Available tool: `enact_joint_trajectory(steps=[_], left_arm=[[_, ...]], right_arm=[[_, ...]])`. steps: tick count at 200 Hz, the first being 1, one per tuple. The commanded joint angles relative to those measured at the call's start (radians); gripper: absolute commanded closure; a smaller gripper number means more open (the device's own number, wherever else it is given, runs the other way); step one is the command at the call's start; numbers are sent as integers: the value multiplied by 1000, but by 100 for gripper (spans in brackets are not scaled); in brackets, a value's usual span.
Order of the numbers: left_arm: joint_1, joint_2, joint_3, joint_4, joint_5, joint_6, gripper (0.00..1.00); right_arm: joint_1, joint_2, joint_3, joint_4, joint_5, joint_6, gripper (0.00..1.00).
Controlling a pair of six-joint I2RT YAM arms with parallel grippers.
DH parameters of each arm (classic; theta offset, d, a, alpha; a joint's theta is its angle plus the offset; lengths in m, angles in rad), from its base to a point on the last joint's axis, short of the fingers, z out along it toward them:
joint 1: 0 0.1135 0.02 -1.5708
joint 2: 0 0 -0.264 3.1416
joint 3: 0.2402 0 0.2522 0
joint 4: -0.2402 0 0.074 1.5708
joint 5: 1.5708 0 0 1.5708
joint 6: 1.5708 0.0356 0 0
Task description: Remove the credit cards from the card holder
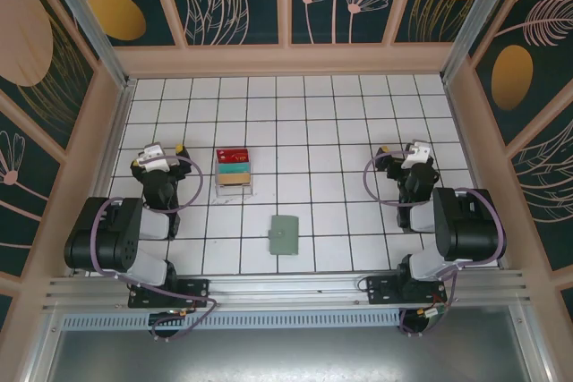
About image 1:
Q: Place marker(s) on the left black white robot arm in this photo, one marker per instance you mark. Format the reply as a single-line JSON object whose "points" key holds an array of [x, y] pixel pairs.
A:
{"points": [[112, 239]]}

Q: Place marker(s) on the tan card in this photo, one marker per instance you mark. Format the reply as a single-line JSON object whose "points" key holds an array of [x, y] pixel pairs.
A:
{"points": [[235, 179]]}

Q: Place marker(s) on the red card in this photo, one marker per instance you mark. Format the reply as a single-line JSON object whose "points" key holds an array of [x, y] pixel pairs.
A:
{"points": [[233, 156]]}

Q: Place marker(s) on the green card holder wallet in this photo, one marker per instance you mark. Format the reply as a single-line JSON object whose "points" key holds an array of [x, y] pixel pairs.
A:
{"points": [[284, 236]]}

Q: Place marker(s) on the teal card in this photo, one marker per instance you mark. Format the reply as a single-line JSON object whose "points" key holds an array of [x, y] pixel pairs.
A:
{"points": [[233, 168]]}

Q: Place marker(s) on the aluminium mounting rail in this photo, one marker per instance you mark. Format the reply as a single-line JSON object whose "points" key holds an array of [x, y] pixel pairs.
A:
{"points": [[286, 288]]}

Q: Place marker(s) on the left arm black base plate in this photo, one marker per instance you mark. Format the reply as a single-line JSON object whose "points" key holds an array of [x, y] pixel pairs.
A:
{"points": [[197, 292]]}

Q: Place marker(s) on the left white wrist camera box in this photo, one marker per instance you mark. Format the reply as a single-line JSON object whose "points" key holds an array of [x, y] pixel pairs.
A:
{"points": [[154, 160]]}

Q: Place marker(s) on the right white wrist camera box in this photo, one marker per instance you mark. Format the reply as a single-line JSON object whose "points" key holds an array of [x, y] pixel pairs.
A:
{"points": [[416, 156]]}

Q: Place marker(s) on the aluminium table edge rail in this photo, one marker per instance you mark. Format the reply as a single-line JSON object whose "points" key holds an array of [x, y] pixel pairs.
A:
{"points": [[115, 131], [462, 131]]}

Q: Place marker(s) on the grey metal sheet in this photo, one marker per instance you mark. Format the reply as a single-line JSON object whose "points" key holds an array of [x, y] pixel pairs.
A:
{"points": [[286, 355]]}

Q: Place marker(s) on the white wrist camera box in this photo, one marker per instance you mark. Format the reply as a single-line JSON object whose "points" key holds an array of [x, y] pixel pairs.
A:
{"points": [[416, 156], [154, 160]]}

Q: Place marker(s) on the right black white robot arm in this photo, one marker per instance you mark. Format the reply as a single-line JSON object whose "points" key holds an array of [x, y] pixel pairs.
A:
{"points": [[465, 230]]}

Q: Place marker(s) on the aluminium frame post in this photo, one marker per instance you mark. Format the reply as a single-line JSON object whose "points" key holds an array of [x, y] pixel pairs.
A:
{"points": [[89, 24], [483, 11]]}

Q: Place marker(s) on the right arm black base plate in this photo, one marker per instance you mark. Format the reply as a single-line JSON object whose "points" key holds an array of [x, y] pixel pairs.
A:
{"points": [[380, 292]]}

